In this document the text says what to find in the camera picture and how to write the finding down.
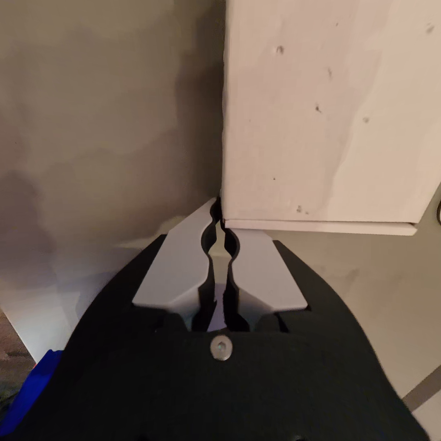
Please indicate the blue plastic bin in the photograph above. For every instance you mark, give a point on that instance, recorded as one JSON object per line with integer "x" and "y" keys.
{"x": 31, "y": 389}

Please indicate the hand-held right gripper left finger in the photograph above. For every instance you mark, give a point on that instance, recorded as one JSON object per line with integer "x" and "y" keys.
{"x": 172, "y": 272}

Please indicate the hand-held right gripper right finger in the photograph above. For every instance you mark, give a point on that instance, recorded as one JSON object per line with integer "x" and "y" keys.
{"x": 268, "y": 279}

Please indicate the white cardboard box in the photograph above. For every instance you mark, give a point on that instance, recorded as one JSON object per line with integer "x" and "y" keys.
{"x": 310, "y": 120}

